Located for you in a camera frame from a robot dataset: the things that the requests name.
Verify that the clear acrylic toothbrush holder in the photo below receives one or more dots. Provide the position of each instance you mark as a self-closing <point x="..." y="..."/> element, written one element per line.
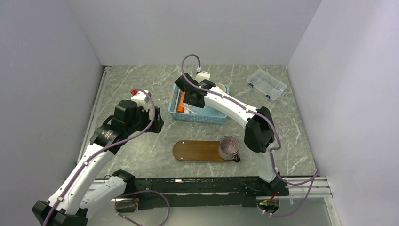
<point x="189" y="109"/>

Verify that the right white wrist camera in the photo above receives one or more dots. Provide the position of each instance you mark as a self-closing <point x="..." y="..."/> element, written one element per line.
<point x="203" y="75"/>

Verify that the yellow ceramic mug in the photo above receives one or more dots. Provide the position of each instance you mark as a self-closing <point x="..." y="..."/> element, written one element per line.
<point x="221" y="87"/>

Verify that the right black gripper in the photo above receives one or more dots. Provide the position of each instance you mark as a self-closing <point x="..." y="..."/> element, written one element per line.
<point x="186" y="101"/>

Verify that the light blue plastic basket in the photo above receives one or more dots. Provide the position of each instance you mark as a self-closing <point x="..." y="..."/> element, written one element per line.
<point x="209" y="114"/>

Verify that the brown wooden oval tray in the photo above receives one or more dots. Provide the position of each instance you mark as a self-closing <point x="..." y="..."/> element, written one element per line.
<point x="191" y="150"/>

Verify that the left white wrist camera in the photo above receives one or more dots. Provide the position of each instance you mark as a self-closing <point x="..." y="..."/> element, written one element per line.
<point x="140" y="98"/>

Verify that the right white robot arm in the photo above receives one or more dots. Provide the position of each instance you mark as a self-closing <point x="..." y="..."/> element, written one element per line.
<point x="260" y="134"/>

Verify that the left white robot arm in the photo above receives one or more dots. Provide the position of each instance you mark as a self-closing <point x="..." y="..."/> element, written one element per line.
<point x="72" y="204"/>

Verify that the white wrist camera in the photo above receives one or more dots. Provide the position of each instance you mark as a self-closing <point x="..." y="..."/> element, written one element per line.
<point x="140" y="98"/>
<point x="203" y="75"/>

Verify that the clear plastic compartment box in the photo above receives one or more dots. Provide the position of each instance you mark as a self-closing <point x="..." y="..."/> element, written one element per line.
<point x="270" y="86"/>

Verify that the purple ceramic mug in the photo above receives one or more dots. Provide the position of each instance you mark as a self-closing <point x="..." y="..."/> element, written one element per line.
<point x="228" y="149"/>

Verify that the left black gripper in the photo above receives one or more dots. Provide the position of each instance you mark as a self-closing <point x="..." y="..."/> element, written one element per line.
<point x="145" y="112"/>

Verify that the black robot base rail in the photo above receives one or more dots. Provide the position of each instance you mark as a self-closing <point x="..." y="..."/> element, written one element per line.
<point x="150" y="193"/>

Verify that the orange capped toothpaste tube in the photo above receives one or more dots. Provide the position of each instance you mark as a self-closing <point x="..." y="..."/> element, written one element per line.
<point x="180" y="102"/>

